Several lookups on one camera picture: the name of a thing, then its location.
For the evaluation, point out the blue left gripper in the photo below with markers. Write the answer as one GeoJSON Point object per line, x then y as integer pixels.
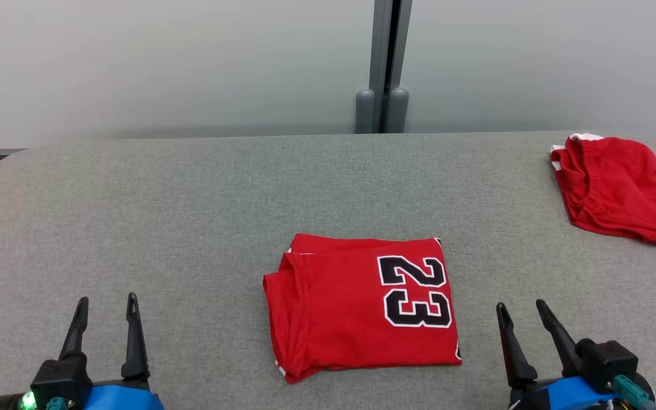
{"type": "Point", "coordinates": [123, 397]}

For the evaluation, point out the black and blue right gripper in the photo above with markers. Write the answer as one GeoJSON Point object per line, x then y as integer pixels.
{"type": "Point", "coordinates": [561, 396]}

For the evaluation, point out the red shorts with white stripes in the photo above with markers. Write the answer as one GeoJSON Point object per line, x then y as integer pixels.
{"type": "Point", "coordinates": [618, 188]}

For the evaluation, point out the red jersey number 23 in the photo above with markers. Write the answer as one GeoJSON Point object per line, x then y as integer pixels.
{"type": "Point", "coordinates": [339, 313]}

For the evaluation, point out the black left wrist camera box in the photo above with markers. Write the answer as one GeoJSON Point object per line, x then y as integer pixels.
{"type": "Point", "coordinates": [60, 376]}

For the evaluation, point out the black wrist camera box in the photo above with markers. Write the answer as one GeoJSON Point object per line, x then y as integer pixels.
{"type": "Point", "coordinates": [610, 359]}
{"type": "Point", "coordinates": [60, 376]}

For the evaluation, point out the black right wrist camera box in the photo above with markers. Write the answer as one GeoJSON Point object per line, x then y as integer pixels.
{"type": "Point", "coordinates": [610, 359]}

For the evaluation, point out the grey cylindrical post foot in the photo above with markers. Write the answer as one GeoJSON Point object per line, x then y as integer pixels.
{"type": "Point", "coordinates": [398, 111]}
{"type": "Point", "coordinates": [365, 113]}

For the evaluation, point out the grey wall frame post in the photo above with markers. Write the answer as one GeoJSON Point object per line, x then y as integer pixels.
{"type": "Point", "coordinates": [389, 45]}

